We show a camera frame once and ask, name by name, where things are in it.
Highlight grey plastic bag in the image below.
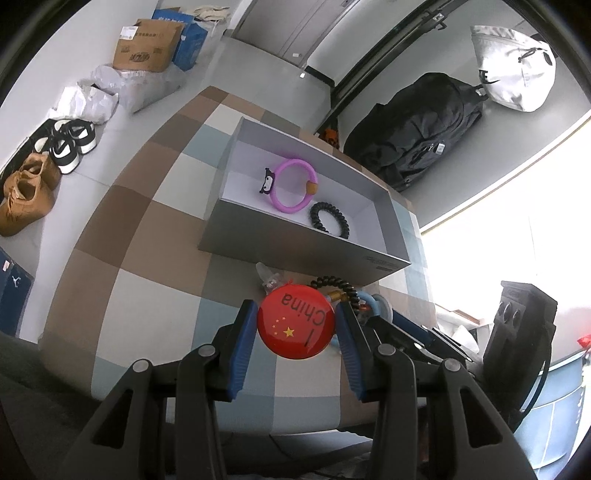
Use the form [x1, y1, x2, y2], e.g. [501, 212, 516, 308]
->
[90, 65, 188, 114]

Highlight brown shoe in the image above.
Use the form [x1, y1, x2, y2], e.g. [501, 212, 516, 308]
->
[23, 152, 62, 190]
[0, 171, 56, 237]

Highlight grey door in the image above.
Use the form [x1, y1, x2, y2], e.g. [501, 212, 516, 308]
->
[231, 0, 345, 65]

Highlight checkered mat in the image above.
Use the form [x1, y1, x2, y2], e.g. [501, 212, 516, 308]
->
[37, 85, 439, 437]

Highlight purple ring bracelet with charm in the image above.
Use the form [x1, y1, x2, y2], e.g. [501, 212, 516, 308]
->
[257, 158, 319, 214]

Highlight black sliding door rail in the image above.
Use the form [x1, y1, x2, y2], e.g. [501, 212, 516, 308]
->
[316, 0, 462, 134]

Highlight dark blue shoe box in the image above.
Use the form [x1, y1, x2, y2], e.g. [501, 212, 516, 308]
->
[0, 247, 35, 337]

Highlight black backpack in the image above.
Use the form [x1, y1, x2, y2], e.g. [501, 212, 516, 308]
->
[344, 72, 485, 192]

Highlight white plastic bag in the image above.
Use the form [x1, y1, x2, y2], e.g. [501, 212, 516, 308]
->
[48, 83, 120, 124]

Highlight blue cardboard box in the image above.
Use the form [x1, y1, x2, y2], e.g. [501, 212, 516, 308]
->
[152, 8, 208, 71]

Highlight grey cardboard box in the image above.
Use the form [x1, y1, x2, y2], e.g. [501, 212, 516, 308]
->
[198, 116, 411, 288]

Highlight light blue ring bracelet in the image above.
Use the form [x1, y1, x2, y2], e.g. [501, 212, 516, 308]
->
[330, 291, 393, 356]

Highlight brown cardboard box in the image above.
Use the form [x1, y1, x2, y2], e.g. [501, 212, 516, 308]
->
[113, 18, 184, 73]

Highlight round red badge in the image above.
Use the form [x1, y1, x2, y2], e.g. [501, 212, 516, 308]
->
[256, 282, 335, 361]

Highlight black and white shoe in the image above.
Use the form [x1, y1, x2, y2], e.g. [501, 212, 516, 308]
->
[60, 119, 98, 155]
[34, 119, 77, 175]

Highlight clear plastic hair clip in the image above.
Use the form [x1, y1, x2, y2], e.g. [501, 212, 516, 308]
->
[255, 262, 287, 296]

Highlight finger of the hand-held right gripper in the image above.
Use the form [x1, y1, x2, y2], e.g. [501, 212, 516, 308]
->
[369, 310, 476, 370]

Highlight black spiral hair tie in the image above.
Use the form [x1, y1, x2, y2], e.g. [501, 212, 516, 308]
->
[310, 275, 361, 315]
[309, 201, 351, 240]

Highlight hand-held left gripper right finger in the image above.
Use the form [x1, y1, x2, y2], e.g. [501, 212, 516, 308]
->
[333, 302, 539, 480]

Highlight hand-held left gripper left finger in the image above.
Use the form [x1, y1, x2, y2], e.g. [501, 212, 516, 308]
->
[55, 299, 259, 480]

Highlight cream cloth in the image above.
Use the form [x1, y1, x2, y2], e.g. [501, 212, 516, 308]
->
[193, 4, 229, 21]

